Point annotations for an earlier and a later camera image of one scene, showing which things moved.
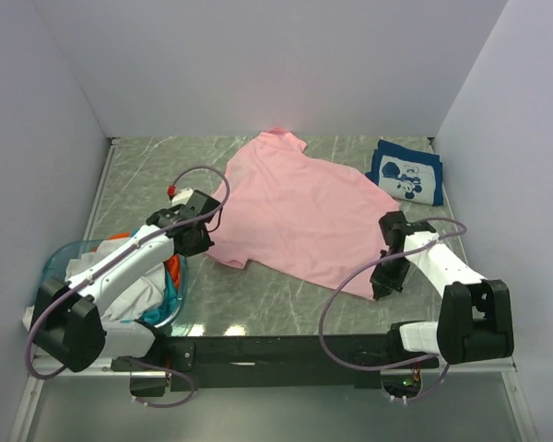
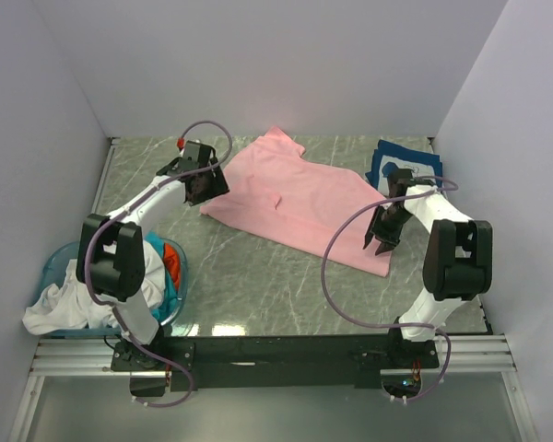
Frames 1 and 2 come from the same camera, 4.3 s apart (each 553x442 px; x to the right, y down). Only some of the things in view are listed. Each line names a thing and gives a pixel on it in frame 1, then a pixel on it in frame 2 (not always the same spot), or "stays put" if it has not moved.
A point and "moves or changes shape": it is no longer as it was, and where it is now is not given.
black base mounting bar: [284, 362] stays put
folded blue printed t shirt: [408, 176] stays put
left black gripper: [202, 247] to [217, 187]
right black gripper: [382, 285] to [389, 239]
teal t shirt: [166, 308] stays put
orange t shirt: [172, 262] stays put
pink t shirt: [300, 216] moves or changes shape
